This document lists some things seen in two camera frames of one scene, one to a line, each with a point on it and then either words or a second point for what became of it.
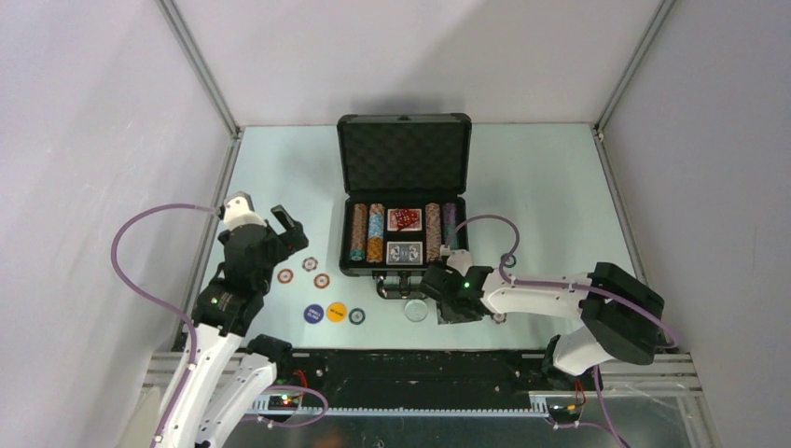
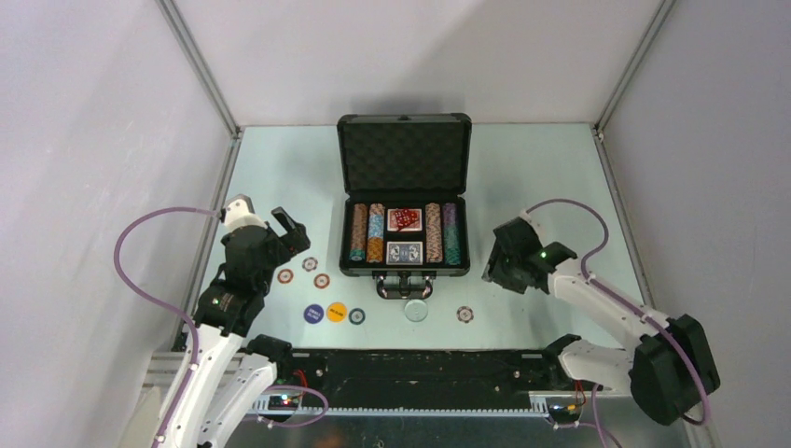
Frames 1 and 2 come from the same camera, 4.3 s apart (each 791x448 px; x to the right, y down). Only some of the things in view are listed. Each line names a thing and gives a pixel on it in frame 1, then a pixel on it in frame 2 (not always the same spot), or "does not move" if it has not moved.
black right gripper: [446, 315] → [492, 271]
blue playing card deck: [404, 253] does not move
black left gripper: [290, 240] does not move
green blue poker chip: [356, 316] does not move
